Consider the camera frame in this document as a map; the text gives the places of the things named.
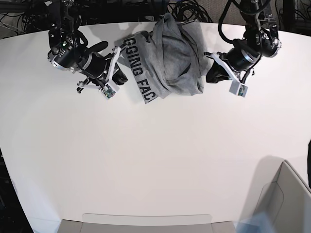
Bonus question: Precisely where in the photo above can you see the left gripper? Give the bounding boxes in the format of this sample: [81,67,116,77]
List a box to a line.
[206,48,259,83]

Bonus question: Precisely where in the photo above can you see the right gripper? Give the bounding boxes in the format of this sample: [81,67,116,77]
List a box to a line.
[82,52,128,85]

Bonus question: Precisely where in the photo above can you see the grey T-shirt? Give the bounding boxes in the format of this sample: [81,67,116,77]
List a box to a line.
[119,13,211,103]

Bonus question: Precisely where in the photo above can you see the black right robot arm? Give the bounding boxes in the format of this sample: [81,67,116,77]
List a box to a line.
[44,0,128,92]

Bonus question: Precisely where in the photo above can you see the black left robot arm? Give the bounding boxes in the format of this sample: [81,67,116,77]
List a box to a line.
[217,0,281,83]

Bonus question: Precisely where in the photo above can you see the grey plastic bin right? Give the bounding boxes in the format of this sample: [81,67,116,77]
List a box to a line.
[253,160,311,233]

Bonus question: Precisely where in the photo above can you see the grey plastic bin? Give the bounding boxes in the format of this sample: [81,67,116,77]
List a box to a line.
[253,160,311,233]
[58,213,236,233]

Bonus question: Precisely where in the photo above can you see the grey plastic bin bottom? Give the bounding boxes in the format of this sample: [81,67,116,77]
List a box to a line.
[58,213,236,233]

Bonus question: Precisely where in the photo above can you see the blue translucent plastic sheet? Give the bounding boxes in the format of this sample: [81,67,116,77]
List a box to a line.
[236,212,271,233]

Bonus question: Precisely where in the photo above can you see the black coiled cables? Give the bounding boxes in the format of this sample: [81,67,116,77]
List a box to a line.
[167,0,214,24]

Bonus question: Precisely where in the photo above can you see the black cable bundle left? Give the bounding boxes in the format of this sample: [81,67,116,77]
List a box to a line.
[0,0,49,39]

